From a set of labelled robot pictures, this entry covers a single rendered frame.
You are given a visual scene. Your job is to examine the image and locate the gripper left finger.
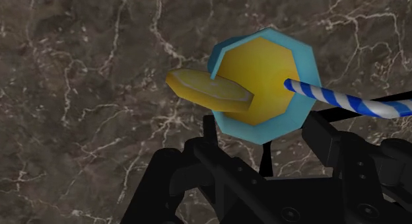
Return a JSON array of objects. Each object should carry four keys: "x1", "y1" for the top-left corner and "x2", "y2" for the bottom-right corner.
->
[{"x1": 120, "y1": 114, "x2": 278, "y2": 224}]

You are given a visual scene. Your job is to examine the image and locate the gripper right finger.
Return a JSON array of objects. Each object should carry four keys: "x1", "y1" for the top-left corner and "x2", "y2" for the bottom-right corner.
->
[{"x1": 302, "y1": 111, "x2": 412, "y2": 224}]

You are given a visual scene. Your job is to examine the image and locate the blue cup with lemon and straw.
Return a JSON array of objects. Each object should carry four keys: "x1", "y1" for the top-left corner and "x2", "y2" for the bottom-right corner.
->
[{"x1": 165, "y1": 26, "x2": 412, "y2": 145}]

